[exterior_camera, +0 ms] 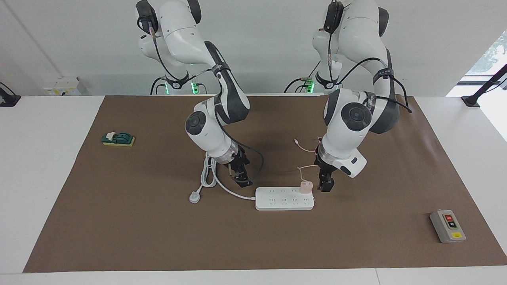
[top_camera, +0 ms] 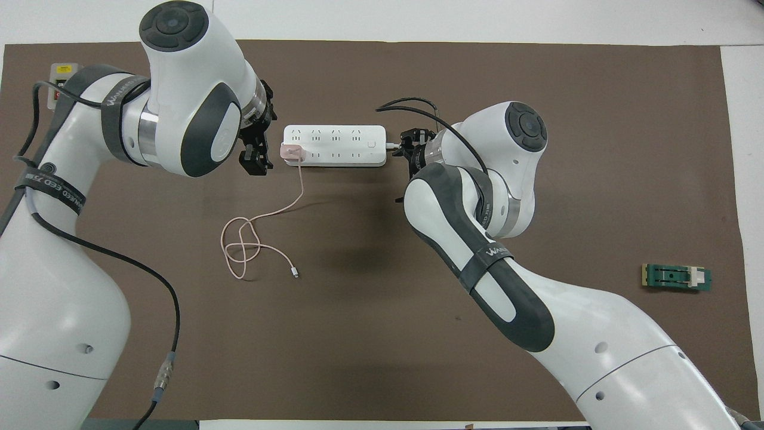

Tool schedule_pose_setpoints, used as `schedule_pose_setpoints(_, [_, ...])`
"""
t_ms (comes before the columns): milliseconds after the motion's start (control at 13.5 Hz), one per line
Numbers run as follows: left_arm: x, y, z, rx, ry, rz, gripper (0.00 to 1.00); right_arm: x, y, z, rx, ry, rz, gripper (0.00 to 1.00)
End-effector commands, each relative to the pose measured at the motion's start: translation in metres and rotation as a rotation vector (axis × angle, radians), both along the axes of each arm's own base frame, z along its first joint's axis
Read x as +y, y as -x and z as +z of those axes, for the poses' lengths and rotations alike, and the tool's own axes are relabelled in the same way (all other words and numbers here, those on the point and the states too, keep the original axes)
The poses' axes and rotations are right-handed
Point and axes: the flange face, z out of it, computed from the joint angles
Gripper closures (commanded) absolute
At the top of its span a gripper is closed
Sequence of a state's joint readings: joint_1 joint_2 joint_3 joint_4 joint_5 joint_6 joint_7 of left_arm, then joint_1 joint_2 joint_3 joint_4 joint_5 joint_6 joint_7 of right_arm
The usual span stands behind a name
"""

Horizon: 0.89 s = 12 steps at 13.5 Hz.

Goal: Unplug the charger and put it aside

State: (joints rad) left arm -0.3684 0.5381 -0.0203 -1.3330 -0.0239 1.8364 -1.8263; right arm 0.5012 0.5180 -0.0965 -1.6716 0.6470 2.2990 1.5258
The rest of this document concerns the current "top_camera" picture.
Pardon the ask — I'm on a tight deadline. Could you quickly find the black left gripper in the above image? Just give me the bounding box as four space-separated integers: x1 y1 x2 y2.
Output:
239 79 278 177

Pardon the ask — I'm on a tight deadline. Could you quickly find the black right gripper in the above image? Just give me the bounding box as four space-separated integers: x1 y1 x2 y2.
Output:
392 127 436 180

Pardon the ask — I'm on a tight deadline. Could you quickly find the white power strip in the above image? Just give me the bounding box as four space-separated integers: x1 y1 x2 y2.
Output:
282 124 388 168

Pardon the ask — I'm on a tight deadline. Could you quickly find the pink charging cable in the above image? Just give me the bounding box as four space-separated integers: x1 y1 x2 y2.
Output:
220 149 306 280

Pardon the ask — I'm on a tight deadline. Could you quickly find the brown table mat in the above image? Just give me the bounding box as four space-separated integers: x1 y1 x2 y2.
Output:
0 39 762 422

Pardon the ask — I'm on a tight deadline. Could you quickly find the green circuit board module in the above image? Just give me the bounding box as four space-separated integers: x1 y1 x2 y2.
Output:
642 263 712 293

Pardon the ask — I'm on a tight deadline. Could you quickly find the black velcro cable strap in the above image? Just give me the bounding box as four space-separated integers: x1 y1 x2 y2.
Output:
100 75 151 167
472 167 497 234
458 240 515 293
13 169 88 217

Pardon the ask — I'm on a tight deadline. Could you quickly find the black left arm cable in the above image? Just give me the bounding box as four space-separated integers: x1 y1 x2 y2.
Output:
0 81 181 430

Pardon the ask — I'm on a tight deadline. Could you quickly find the grey on-off switch box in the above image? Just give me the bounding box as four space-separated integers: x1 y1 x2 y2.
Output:
48 63 81 111

